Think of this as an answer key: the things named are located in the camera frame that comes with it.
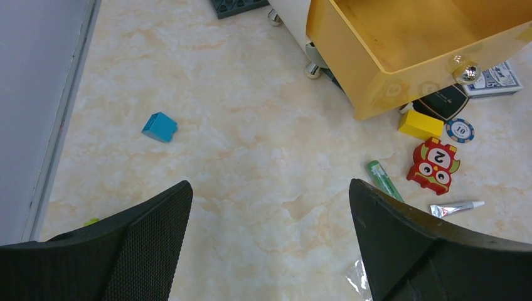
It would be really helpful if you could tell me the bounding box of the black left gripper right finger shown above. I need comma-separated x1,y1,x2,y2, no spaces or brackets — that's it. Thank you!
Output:
349,179,531,300

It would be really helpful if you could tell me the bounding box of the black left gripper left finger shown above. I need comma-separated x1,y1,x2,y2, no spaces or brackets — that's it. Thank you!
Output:
1,181,193,300

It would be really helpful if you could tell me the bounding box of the clear plastic wrapper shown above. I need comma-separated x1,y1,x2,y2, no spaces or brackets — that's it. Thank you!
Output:
345,258,373,301

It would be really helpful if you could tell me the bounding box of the silver small tube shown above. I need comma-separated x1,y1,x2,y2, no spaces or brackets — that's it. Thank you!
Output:
429,201,485,218

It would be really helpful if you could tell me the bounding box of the green tube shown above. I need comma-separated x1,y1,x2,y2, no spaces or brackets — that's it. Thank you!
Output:
366,160,405,203

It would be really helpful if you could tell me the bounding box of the white round drawer organizer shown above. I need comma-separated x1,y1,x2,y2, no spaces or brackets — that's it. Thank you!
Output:
270,0,531,120

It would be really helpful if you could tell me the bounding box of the green blue white block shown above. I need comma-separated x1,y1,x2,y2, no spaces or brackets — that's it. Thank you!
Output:
83,218,100,226

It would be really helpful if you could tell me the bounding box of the yellow cube block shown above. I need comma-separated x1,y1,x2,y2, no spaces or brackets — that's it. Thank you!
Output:
398,110,444,140

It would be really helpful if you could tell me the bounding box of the small blue cube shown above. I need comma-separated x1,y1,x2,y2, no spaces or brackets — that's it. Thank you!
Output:
141,112,178,143

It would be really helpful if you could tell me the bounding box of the black square compact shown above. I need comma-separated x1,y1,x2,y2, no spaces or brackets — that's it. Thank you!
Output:
413,85,470,122

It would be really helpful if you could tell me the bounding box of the blue playing card box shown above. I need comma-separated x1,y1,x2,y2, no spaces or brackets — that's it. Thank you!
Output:
460,61,523,98

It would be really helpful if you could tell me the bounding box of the black lego plate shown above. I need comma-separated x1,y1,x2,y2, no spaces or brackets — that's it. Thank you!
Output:
209,0,269,19

